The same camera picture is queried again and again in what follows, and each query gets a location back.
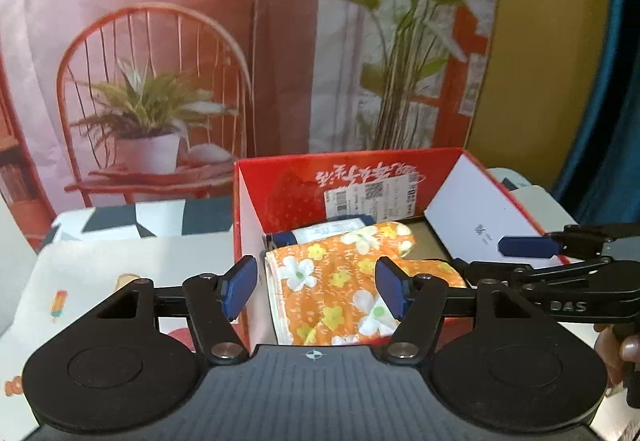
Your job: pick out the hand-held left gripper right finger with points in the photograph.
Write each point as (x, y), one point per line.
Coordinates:
(392, 288)

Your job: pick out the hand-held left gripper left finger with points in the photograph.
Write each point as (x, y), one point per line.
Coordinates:
(240, 286)

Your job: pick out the person's right hand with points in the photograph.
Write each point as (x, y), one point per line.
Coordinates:
(631, 349)

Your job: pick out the cartoon bear printed mat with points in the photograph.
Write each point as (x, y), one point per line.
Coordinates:
(100, 261)

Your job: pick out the yellow wooden panel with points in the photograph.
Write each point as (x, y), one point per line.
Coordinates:
(540, 71)

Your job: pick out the orange floral oven mitt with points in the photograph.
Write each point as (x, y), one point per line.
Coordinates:
(325, 281)

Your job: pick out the teal curtain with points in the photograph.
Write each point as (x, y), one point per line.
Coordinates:
(620, 121)

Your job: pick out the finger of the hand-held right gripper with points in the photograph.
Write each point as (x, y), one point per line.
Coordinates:
(527, 246)
(495, 270)

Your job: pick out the blue and white packet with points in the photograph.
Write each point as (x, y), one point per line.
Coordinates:
(330, 230)

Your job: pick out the red strawberry print cardboard box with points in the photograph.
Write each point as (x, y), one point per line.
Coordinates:
(290, 191)

